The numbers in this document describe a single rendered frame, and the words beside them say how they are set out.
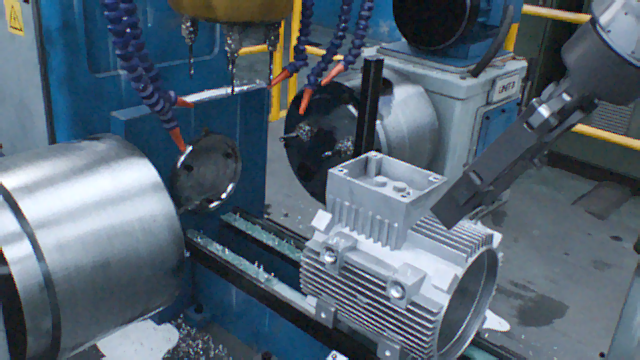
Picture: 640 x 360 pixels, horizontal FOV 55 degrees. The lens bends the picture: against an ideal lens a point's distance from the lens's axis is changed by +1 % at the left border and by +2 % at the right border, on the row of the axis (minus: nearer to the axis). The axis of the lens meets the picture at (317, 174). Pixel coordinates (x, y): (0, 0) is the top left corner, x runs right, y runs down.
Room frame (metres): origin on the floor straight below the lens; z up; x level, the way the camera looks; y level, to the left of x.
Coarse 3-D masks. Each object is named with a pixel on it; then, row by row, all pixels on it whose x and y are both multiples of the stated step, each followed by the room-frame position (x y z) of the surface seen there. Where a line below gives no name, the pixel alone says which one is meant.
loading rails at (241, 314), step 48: (192, 240) 0.87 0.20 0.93; (240, 240) 0.94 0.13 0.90; (288, 240) 0.91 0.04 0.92; (192, 288) 0.86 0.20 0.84; (240, 288) 0.79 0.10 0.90; (288, 288) 0.77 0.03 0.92; (240, 336) 0.79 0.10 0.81; (288, 336) 0.72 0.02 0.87; (336, 336) 0.67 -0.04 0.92; (480, 336) 0.69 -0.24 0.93
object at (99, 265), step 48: (96, 144) 0.69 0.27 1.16; (0, 192) 0.58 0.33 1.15; (48, 192) 0.59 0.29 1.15; (96, 192) 0.61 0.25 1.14; (144, 192) 0.64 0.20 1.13; (0, 240) 0.53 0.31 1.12; (48, 240) 0.54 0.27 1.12; (96, 240) 0.57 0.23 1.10; (144, 240) 0.61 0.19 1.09; (0, 288) 0.53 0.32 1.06; (48, 288) 0.52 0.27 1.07; (96, 288) 0.55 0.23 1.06; (144, 288) 0.60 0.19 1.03; (48, 336) 0.52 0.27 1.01; (96, 336) 0.56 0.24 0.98
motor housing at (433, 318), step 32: (416, 224) 0.67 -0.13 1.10; (352, 256) 0.64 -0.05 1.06; (384, 256) 0.64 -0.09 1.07; (416, 256) 0.63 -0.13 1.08; (448, 256) 0.62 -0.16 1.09; (480, 256) 0.70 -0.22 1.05; (320, 288) 0.67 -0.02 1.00; (352, 288) 0.63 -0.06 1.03; (384, 288) 0.61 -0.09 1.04; (480, 288) 0.70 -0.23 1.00; (352, 320) 0.63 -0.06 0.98; (384, 320) 0.60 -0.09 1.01; (416, 320) 0.58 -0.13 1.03; (448, 320) 0.68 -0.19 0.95; (480, 320) 0.68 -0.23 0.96; (416, 352) 0.57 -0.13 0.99; (448, 352) 0.63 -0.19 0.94
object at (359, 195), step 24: (336, 168) 0.72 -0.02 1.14; (360, 168) 0.77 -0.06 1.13; (384, 168) 0.78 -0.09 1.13; (408, 168) 0.75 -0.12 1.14; (336, 192) 0.71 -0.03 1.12; (360, 192) 0.68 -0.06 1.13; (384, 192) 0.66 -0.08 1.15; (408, 192) 0.71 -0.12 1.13; (432, 192) 0.69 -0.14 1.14; (336, 216) 0.70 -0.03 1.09; (360, 216) 0.68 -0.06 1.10; (384, 216) 0.66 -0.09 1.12; (408, 216) 0.65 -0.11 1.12; (384, 240) 0.65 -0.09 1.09
